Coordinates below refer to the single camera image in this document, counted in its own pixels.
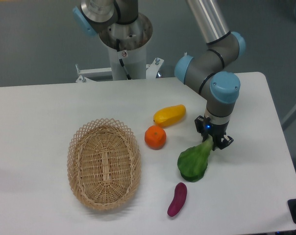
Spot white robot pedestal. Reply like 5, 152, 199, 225
105, 45, 147, 81

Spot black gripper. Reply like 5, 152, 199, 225
195, 116, 234, 151

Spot green bok choy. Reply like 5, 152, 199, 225
177, 137, 214, 183

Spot orange tangerine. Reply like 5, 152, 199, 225
144, 125, 167, 150

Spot purple sweet potato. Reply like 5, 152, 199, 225
167, 183, 187, 217

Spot oval wicker basket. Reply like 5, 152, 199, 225
67, 118, 141, 211

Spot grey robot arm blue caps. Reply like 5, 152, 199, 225
72, 0, 246, 149

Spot black base cable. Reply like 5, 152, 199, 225
115, 38, 132, 80

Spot white mounting frame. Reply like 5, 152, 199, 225
75, 57, 164, 83

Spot yellow mango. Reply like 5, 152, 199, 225
153, 104, 186, 127

